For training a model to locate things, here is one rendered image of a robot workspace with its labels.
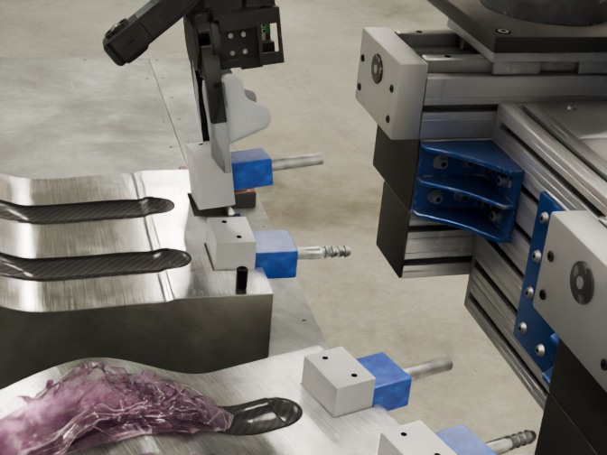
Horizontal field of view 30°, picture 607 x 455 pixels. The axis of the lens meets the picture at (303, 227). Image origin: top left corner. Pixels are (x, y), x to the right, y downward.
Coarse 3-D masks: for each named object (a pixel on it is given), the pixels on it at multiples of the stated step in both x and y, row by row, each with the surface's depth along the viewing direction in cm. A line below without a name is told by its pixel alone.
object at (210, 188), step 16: (192, 144) 111; (208, 144) 110; (192, 160) 107; (208, 160) 107; (240, 160) 109; (256, 160) 109; (272, 160) 111; (288, 160) 111; (304, 160) 112; (320, 160) 112; (192, 176) 109; (208, 176) 108; (224, 176) 108; (240, 176) 109; (256, 176) 109; (272, 176) 110; (192, 192) 111; (208, 192) 108; (224, 192) 109; (208, 208) 109
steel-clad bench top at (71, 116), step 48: (0, 96) 157; (48, 96) 158; (96, 96) 160; (144, 96) 161; (192, 96) 163; (0, 144) 142; (48, 144) 143; (96, 144) 144; (144, 144) 146; (288, 288) 116; (288, 336) 108
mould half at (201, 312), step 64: (0, 192) 109; (64, 192) 112; (128, 192) 113; (192, 256) 101; (0, 320) 92; (64, 320) 93; (128, 320) 95; (192, 320) 96; (256, 320) 98; (0, 384) 94
